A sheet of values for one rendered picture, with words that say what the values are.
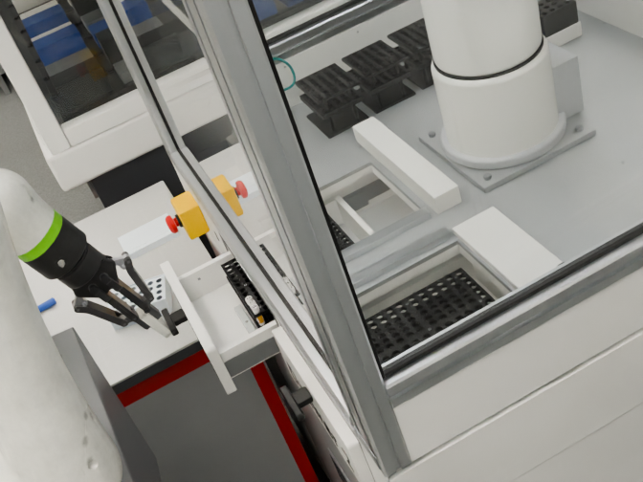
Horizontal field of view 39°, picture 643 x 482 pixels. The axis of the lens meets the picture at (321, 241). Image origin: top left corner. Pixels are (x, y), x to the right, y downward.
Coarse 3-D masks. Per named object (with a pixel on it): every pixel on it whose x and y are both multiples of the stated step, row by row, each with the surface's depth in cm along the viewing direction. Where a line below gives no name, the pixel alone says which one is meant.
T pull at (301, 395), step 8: (288, 392) 134; (296, 392) 134; (304, 392) 134; (288, 400) 133; (296, 400) 133; (304, 400) 132; (312, 400) 133; (296, 408) 131; (296, 416) 131; (304, 416) 131
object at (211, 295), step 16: (224, 256) 168; (192, 272) 168; (208, 272) 169; (224, 272) 170; (192, 288) 169; (208, 288) 170; (224, 288) 171; (192, 304) 170; (208, 304) 168; (224, 304) 167; (240, 304) 166; (208, 320) 165; (224, 320) 163; (240, 320) 162; (224, 336) 160; (240, 336) 159; (256, 336) 149; (272, 336) 151; (224, 352) 148; (240, 352) 150; (256, 352) 151; (272, 352) 152; (240, 368) 151
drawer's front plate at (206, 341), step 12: (168, 264) 166; (168, 276) 163; (180, 288) 159; (180, 300) 156; (192, 312) 153; (192, 324) 150; (204, 336) 147; (204, 348) 145; (216, 360) 146; (216, 372) 147; (228, 372) 148; (228, 384) 149
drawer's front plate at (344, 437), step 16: (288, 352) 139; (288, 368) 149; (304, 368) 135; (304, 384) 135; (320, 384) 132; (320, 400) 129; (336, 416) 126; (336, 432) 125; (352, 432) 123; (352, 448) 122; (352, 464) 126; (368, 480) 127
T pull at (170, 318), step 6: (162, 312) 158; (168, 312) 158; (174, 312) 157; (180, 312) 157; (168, 318) 156; (174, 318) 156; (180, 318) 155; (186, 318) 156; (168, 324) 155; (174, 324) 154; (174, 330) 153
